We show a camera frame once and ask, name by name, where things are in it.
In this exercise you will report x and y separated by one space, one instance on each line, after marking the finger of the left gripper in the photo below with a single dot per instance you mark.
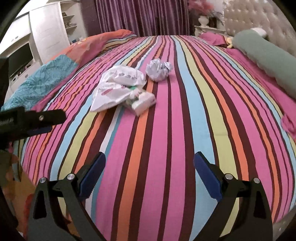
36 123

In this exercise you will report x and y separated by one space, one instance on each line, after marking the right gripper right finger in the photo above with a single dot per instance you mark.
253 220

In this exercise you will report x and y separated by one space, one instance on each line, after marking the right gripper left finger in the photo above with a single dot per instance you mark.
46 221

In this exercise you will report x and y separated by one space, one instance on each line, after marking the white plastic bag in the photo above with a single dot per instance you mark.
115 86

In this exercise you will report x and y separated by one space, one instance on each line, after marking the green tissue packet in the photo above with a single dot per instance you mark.
139 100

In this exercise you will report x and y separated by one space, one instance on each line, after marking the paper ball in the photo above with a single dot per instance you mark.
158 70

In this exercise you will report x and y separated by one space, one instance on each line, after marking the person's hand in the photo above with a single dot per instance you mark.
10 166

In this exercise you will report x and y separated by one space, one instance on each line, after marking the teal orange folded quilt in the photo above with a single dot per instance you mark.
37 90

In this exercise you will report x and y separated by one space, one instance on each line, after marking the black television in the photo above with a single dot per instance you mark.
20 58

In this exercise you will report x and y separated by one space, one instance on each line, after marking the white wardrobe cabinet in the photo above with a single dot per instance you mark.
39 32

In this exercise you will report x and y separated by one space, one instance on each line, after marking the pink pillow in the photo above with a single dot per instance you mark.
285 102

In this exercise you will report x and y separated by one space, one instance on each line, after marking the striped colourful bed sheet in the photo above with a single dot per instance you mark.
149 189

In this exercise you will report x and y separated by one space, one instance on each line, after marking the purple curtain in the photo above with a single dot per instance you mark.
144 18

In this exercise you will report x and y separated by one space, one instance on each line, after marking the green long plush pillow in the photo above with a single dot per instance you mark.
272 59

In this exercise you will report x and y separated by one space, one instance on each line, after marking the yellow plush toy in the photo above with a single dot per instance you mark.
229 42

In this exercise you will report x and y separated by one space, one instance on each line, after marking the white ornate nightstand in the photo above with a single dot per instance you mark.
203 29

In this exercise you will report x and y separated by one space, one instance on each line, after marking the tufted beige headboard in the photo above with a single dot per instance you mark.
242 15

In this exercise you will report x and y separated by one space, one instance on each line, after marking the white vase with flowers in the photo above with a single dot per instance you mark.
213 10

